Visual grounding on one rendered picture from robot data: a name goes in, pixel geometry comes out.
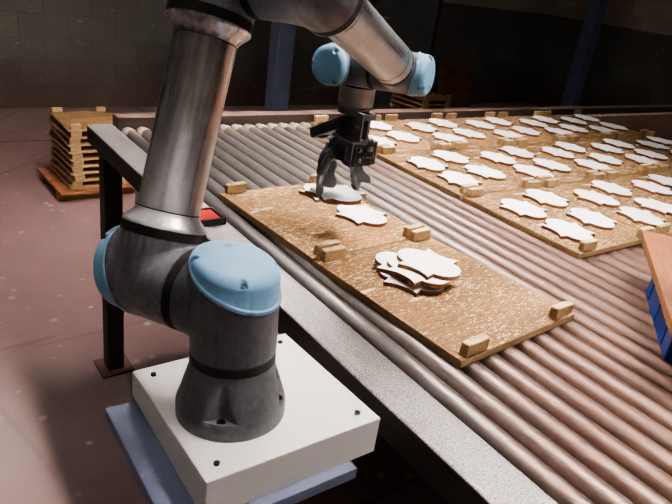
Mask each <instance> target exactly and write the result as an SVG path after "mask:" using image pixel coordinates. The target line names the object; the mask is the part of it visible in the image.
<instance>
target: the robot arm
mask: <svg viewBox="0 0 672 504"><path fill-rule="evenodd" d="M164 1H165V2H166V3H167V4H166V9H165V15H166V17H167V18H168V20H169V22H170V23H171V25H172V27H173V35H172V39H171V44H170V49H169V54H168V58H167V63H166V68H165V72H164V77H163V82H162V87H161V91H160V96H159V101H158V105H157V110H156V115H155V120H154V124H153V129H152V134H151V138H150V143H149V148H148V153H147V157H146V162H145V167H144V171H143V176H142V181H141V186H140V190H139V195H138V200H137V204H136V205H135V206H134V207H133V208H131V209H130V210H128V211H126V212H125V213H123V215H122V218H121V223H120V225H119V226H116V227H114V228H112V229H110V230H109V231H108V232H107V233H106V234H105V236H106V238H105V239H101V240H100V242H99V244H98V246H97V248H96V251H95V254H94V259H93V277H94V281H95V284H96V287H97V289H98V291H99V292H100V293H101V295H102V296H103V298H104V299H105V300H106V301H108V302H109V303H110V304H112V305H114V306H117V307H119V308H120V309H121V310H123V311H124V312H126V313H128V314H131V315H137V316H140V317H143V318H145V319H148V320H151V321H153V322H156V323H158V324H161V325H164V326H166V327H169V328H171V329H174V330H177V331H179V332H182V333H185V334H187V335H188V336H189V361H188V364H187V367H186V369H185V372H184V375H183V378H182V381H181V384H180V385H179V387H178V389H177V392H176V398H175V413H176V418H177V420H178V422H179V423H180V425H181V426H182V427H183V428H184V429H185V430H186V431H188V432H189V433H191V434H193V435H195V436H197V437H199V438H202V439H205V440H208V441H213V442H220V443H237V442H244V441H249V440H253V439H256V438H259V437H261V436H263V435H265V434H267V433H269V432H270V431H272V430H273V429H274V428H275V427H277V425H278V424H279V423H280V422H281V420H282V418H283V416H284V410H285V392H284V388H283V385H282V381H281V378H280V375H279V371H278V368H277V365H276V347H277V334H278V320H279V306H280V303H281V299H282V291H281V287H280V282H281V275H280V270H279V268H278V265H277V263H276V262H275V260H274V259H273V258H272V257H271V256H270V255H269V254H267V253H266V252H264V251H263V250H261V249H259V248H257V247H255V246H252V245H250V244H246V243H243V242H238V241H234V242H228V241H227V240H214V241H208V242H205V240H206V236H207V231H206V229H205V227H204V226H203V224H202V223H201V221H200V218H199V217H200V212H201V208H202V203H203V199H204V194H205V190H206V185H207V181H208V176H209V172H210V167H211V163H212V158H213V154H214V149H215V145H216V140H217V136H218V131H219V127H220V122H221V118H222V113H223V109H224V104H225V100H226V95H227V91H228V86H229V82H230V77H231V72H232V68H233V63H234V59H235V54H236V50H237V48H238V47H239V46H240V45H242V44H244V43H245V42H247V41H249V40H250V39H251V35H252V31H253V27H254V22H255V20H261V21H272V22H281V23H288V24H293V25H298V26H302V27H305V28H307V29H308V30H309V31H310V32H312V33H313V34H315V35H317V36H321V37H329V38H330V39H331V40H332V41H333V42H330V43H328V44H326V45H323V46H321V47H319V48H318V49H317V50H316V51H315V53H314V55H313V58H312V62H311V63H312V71H313V74H314V76H315V77H316V79H317V80H318V81H319V82H320V83H322V84H324V85H328V86H338V85H340V88H339V95H338V102H339V104H338V112H340V113H342V114H345V116H339V117H336V118H334V119H331V120H328V121H325V122H320V123H318V124H317V125H314V126H312V127H310V128H309V129H310V136H311V137H312V138H317V137H318V138H320V139H325V138H327V137H328V136H330V135H331V136H330V137H329V142H326V145H325V147H324V148H323V150H322V151H321V153H320V156H319V159H318V165H317V170H316V173H317V176H316V197H317V198H318V199H320V198H321V195H322V193H323V191H324V187H327V188H334V187H335V186H336V185H337V182H338V180H337V177H336V175H335V171H336V169H337V166H338V162H337V161H336V160H340V161H342V163H343V164H344V165H346V166H348V168H349V169H350V177H351V186H352V188H353V190H356V191H359V189H360V185H361V182H364V183H370V182H371V177H370V175H369V174H368V173H367V172H366V171H365V170H364V168H363V166H367V165H372V164H373V165H374V164H375V158H376V152H377V146H378V141H376V140H374V139H372V137H370V136H369V130H370V124H371V121H376V117H377V114H375V113H373V112H371V111H372V107H373V104H374V98H375V92H376V90H381V91H387V92H393V93H399V94H405V95H407V96H410V95H411V96H420V97H422V96H425V95H427V94H428V92H429V91H430V89H431V87H432V85H433V81H434V77H435V61H434V58H433V57H432V56H431V55H428V54H423V53H421V52H418V53H416V52H412V51H411V50H410V49H409V48H408V47H407V46H406V44H405V43H404V42H403V41H402V40H401V39H400V37H399V36H398V35H397V34H396V33H395V31H394V30H393V29H392V28H391V27H390V26H389V24H388V23H387V22H386V21H385V20H384V19H383V17H382V16H381V15H380V14H379V13H378V12H377V10H376V9H375V8H374V7H373V6H372V5H371V3H370V2H369V1H368V0H164ZM368 136H369V137H368ZM374 149H375V151H374ZM333 155H334V156H333ZM373 155H374V157H373ZM333 158H334V159H336V160H333Z"/></svg>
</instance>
